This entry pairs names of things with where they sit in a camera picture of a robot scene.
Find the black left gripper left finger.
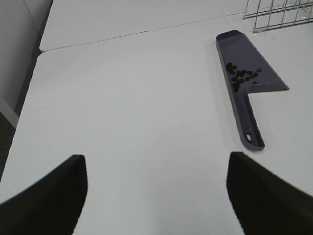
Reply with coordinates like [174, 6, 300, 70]
[0, 155, 88, 235]

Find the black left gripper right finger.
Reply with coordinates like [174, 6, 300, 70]
[226, 152, 313, 235]

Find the pile of coffee beans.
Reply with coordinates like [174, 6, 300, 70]
[225, 62, 263, 93]

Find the grey plastic dustpan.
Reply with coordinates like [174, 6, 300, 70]
[216, 30, 289, 151]

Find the chrome wire dish rack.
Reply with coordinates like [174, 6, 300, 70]
[243, 0, 313, 33]

